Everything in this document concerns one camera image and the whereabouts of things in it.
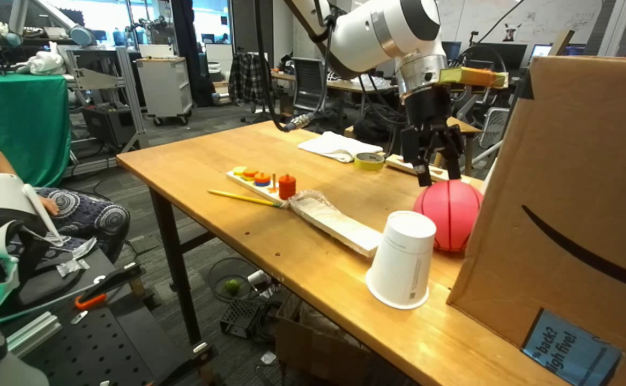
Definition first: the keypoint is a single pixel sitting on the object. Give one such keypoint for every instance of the aluminium extrusion bar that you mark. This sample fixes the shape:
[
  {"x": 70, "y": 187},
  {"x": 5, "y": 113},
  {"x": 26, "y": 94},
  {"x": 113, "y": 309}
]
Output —
[{"x": 31, "y": 335}]

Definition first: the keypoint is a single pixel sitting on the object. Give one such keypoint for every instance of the large cardboard shipping box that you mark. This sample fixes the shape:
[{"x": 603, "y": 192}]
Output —
[{"x": 577, "y": 214}]

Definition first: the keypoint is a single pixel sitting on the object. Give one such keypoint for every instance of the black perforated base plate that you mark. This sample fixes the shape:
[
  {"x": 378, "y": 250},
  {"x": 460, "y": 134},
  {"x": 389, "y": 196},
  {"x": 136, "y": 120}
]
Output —
[{"x": 105, "y": 350}]

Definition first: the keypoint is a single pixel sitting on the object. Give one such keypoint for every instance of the green cloth covered table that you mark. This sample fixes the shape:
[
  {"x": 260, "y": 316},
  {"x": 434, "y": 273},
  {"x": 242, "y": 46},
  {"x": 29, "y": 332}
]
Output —
[{"x": 16, "y": 120}]

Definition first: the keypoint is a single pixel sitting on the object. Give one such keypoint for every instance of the small dark tripod gadget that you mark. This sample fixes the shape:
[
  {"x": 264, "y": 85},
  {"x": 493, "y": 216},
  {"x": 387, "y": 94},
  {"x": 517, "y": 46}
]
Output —
[{"x": 508, "y": 33}]

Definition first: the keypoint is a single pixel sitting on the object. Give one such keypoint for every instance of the wooden strip with holes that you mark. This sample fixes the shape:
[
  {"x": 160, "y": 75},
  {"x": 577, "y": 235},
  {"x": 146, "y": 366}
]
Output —
[{"x": 394, "y": 163}]

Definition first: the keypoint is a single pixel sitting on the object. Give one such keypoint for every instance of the yellow pencil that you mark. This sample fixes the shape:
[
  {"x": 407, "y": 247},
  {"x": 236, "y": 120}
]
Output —
[{"x": 240, "y": 198}]

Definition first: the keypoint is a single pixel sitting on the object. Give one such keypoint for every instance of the yellow tape roll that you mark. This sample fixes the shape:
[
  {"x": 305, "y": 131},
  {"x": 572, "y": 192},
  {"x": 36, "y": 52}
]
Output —
[{"x": 366, "y": 161}]

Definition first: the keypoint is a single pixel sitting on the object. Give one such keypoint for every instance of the folded white towel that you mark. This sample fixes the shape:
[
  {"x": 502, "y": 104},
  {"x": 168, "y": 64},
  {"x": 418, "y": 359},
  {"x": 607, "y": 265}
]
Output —
[{"x": 336, "y": 143}]

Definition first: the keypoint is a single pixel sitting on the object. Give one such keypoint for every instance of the white wheeled cart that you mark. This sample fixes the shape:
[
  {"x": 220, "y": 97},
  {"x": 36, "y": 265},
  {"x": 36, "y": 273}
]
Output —
[{"x": 164, "y": 85}]

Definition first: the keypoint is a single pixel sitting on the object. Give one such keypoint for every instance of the person right hand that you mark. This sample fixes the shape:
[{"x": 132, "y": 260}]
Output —
[{"x": 49, "y": 206}]

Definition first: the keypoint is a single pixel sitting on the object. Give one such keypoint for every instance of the dark orange disc block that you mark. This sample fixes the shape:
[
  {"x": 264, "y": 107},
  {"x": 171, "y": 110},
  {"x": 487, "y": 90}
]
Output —
[{"x": 261, "y": 179}]

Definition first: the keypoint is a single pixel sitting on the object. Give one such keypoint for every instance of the white paper cup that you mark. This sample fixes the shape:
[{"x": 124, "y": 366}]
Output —
[{"x": 402, "y": 260}]

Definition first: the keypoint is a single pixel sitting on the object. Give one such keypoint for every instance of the black table leg frame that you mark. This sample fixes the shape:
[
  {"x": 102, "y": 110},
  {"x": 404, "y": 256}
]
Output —
[{"x": 176, "y": 271}]

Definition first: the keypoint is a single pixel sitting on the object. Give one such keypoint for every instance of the red cylinder block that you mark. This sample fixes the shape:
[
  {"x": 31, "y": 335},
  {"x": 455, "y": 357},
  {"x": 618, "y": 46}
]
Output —
[{"x": 285, "y": 187}]

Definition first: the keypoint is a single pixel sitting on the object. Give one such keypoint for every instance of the pink rubber basketball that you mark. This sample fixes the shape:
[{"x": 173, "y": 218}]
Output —
[{"x": 455, "y": 210}]

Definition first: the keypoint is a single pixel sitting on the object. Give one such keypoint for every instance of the grey metal shelf rack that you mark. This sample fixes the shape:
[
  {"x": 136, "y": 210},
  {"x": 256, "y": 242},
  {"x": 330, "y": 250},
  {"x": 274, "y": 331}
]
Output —
[{"x": 101, "y": 93}]

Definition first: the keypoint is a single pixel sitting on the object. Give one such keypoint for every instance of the brown cardboard floor box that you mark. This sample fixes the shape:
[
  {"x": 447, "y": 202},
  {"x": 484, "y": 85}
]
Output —
[{"x": 319, "y": 354}]

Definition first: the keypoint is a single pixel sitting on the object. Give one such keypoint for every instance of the long white foam board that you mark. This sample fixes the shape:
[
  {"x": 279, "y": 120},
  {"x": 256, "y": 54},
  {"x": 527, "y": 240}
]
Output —
[{"x": 335, "y": 222}]

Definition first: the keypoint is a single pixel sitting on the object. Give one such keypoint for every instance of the patterned trouser leg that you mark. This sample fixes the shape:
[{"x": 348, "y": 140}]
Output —
[{"x": 90, "y": 214}]

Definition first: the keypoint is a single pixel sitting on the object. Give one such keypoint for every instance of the plaid jacket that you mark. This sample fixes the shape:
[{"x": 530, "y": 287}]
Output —
[{"x": 245, "y": 75}]

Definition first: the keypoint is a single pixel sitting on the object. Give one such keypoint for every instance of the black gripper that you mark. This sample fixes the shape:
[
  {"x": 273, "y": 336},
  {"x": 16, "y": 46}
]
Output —
[{"x": 427, "y": 110}]

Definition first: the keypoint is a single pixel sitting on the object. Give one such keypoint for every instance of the black computer monitor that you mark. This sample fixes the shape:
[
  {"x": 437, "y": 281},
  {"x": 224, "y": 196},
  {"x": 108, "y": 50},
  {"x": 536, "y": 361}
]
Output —
[{"x": 498, "y": 54}]

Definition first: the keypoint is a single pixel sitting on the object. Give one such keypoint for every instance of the lit computer monitor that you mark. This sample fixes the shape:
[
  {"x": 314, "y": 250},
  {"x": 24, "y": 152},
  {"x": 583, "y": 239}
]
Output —
[{"x": 539, "y": 52}]

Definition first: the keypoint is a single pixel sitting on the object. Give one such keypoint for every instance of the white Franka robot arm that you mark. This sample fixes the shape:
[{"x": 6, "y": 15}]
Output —
[{"x": 378, "y": 33}]

